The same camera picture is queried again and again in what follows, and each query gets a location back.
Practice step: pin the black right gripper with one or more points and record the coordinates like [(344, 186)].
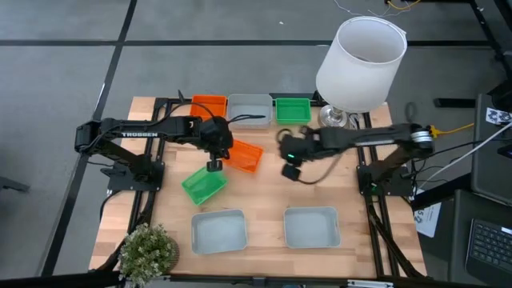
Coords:
[(300, 148)]

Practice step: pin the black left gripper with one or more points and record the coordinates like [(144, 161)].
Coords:
[(216, 136)]

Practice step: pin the orange plastic slotted basket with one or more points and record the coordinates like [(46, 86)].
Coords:
[(246, 157), (208, 105)]

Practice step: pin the green plastic slotted basket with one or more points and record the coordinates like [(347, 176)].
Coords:
[(202, 186), (293, 110)]

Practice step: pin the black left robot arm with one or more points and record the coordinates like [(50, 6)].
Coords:
[(140, 134)]

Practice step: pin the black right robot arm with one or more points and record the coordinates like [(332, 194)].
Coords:
[(372, 136)]

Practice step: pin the grey plastic storage bin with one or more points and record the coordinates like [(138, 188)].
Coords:
[(250, 108), (218, 233), (312, 228)]

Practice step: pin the white shade chrome table lamp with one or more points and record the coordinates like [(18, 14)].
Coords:
[(360, 72)]

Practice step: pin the potted artificial green plant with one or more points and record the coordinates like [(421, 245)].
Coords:
[(146, 252)]

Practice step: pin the white paper sheet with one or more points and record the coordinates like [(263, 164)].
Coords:
[(427, 220)]

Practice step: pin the black flat case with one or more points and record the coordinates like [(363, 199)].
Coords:
[(490, 168)]

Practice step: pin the black white patterned card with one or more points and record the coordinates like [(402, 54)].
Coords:
[(498, 116)]

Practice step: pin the black keyboard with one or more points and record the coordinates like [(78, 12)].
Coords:
[(490, 250)]

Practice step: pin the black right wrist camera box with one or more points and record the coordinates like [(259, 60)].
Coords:
[(290, 172)]

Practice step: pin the black rig frame beam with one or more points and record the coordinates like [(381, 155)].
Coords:
[(60, 280)]

